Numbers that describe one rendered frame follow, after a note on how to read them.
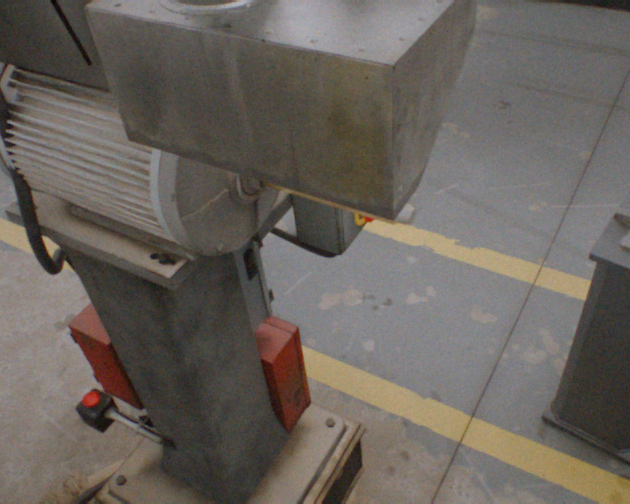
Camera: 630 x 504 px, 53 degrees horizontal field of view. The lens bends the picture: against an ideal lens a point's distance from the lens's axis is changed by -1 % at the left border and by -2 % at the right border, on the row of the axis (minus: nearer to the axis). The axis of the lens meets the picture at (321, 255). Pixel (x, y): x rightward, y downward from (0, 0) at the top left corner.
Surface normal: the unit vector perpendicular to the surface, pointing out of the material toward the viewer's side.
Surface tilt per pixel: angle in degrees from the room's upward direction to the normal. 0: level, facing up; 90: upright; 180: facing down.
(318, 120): 90
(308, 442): 24
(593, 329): 90
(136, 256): 0
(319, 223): 90
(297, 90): 90
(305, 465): 8
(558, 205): 0
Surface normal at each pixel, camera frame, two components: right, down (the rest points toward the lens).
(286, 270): -0.08, -0.72
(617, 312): -0.61, 0.59
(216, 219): 0.79, 0.41
